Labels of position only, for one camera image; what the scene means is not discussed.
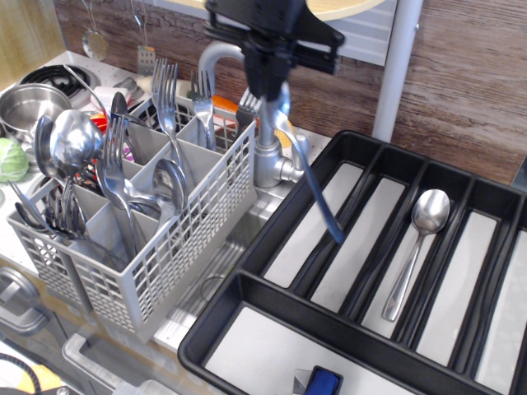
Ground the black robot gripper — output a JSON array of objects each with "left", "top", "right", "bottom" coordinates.
[{"left": 205, "top": 1, "right": 345, "bottom": 101}]

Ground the big steel spoon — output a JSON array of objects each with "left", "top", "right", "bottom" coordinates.
[{"left": 266, "top": 82, "right": 344, "bottom": 244}]

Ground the steel spoon centre compartment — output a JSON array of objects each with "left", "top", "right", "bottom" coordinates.
[{"left": 152, "top": 158, "right": 189, "bottom": 231}]

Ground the large steel ladle spoon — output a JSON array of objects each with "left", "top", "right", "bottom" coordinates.
[{"left": 50, "top": 109, "right": 105, "bottom": 179}]

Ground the grey plastic cutlery basket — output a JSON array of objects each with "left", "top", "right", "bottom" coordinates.
[{"left": 7, "top": 108, "right": 256, "bottom": 342}]

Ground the steel spoon in tray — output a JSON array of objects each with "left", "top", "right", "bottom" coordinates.
[{"left": 381, "top": 189, "right": 450, "bottom": 322}]

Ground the black cutlery tray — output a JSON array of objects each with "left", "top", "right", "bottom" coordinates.
[{"left": 178, "top": 131, "right": 526, "bottom": 394}]

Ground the steel fork near faucet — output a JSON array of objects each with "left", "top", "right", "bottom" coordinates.
[{"left": 236, "top": 87, "right": 262, "bottom": 134}]

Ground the orange toy carrot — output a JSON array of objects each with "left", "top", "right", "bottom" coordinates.
[{"left": 212, "top": 95, "right": 238, "bottom": 114}]

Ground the steel fork back compartment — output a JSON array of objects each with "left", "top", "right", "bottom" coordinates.
[{"left": 190, "top": 71, "right": 217, "bottom": 151}]

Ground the steel fork compartment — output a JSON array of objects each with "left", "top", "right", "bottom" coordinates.
[
  {"left": 190, "top": 71, "right": 217, "bottom": 151},
  {"left": 96, "top": 116, "right": 138, "bottom": 258}
]

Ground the yellow toy corn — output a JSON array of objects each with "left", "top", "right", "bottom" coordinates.
[{"left": 274, "top": 129, "right": 292, "bottom": 148}]

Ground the light wooden shelf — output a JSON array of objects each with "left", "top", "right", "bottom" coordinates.
[{"left": 168, "top": 0, "right": 386, "bottom": 22}]

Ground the silver sink faucet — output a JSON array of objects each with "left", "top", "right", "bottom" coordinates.
[{"left": 198, "top": 41, "right": 310, "bottom": 187}]

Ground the tall steel fork middle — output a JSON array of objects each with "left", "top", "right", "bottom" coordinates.
[{"left": 152, "top": 58, "right": 184, "bottom": 170}]

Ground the hanging small steel grater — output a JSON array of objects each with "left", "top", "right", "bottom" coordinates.
[{"left": 130, "top": 1, "right": 156, "bottom": 77}]

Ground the hanging steel strainer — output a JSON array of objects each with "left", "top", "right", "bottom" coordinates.
[{"left": 82, "top": 0, "right": 108, "bottom": 62}]

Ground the steel fork front compartment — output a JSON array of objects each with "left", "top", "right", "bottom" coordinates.
[{"left": 96, "top": 116, "right": 138, "bottom": 258}]

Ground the black stove burner coil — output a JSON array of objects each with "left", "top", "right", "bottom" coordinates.
[{"left": 20, "top": 65, "right": 85, "bottom": 97}]

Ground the steel cooking pot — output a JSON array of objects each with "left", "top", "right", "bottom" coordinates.
[{"left": 1, "top": 83, "right": 72, "bottom": 142}]

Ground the steel forks left compartment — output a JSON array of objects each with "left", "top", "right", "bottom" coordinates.
[{"left": 7, "top": 179, "right": 87, "bottom": 242}]

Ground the green toy cabbage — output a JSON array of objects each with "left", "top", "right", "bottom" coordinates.
[{"left": 1, "top": 137, "right": 29, "bottom": 183}]

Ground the blue black object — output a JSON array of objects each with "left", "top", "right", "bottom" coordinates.
[{"left": 292, "top": 365, "right": 343, "bottom": 395}]

